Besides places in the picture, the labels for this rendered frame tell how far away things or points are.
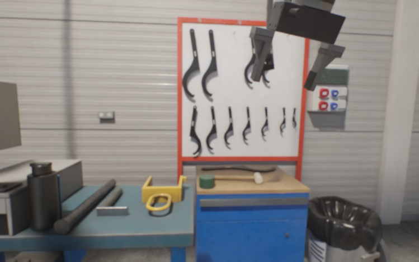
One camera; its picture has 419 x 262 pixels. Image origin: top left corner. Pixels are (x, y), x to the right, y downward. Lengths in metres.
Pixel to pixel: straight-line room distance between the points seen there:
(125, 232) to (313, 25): 0.72
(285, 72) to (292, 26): 2.19
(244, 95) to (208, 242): 1.59
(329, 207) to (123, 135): 2.17
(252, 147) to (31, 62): 2.57
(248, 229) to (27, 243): 1.11
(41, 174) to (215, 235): 1.03
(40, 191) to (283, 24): 0.78
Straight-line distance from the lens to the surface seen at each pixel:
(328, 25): 0.50
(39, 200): 0.84
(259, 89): 2.52
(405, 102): 3.46
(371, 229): 1.92
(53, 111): 2.86
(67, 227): 0.80
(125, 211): 0.85
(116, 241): 0.77
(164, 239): 0.74
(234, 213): 1.43
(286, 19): 0.46
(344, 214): 2.23
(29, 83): 2.99
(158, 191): 0.90
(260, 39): 0.46
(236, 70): 2.48
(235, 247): 1.55
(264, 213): 1.48
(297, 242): 1.66
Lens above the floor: 1.44
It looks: 6 degrees down
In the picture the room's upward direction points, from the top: 1 degrees clockwise
